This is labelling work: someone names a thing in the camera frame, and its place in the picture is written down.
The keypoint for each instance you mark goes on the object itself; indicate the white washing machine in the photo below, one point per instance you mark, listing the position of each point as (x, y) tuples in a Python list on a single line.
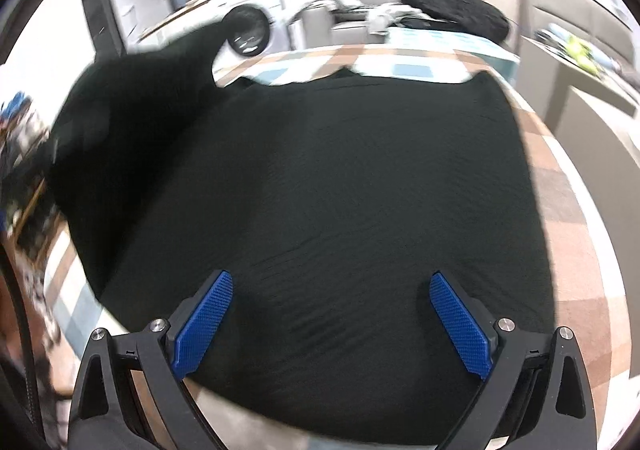
[(257, 27)]

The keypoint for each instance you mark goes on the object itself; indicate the black knit sweater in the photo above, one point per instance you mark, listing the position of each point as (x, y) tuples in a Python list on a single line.
[(300, 209)]

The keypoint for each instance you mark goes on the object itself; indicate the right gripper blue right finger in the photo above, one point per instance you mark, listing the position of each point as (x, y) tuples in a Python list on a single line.
[(469, 325)]

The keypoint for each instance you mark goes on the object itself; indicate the grey sofa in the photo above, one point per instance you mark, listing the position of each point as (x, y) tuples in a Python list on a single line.
[(330, 20)]

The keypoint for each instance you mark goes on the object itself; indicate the green toy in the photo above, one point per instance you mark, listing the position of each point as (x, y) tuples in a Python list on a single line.
[(580, 54)]

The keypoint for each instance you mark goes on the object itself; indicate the checkered table cloth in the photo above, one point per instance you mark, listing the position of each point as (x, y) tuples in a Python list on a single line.
[(550, 229)]

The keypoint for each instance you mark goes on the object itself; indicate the shoe rack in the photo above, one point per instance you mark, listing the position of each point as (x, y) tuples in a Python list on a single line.
[(29, 217)]

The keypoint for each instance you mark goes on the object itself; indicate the black quilted jacket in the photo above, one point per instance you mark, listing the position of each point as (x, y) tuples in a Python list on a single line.
[(476, 17)]

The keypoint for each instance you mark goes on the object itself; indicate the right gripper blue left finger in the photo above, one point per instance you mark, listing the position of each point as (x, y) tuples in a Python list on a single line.
[(195, 322)]

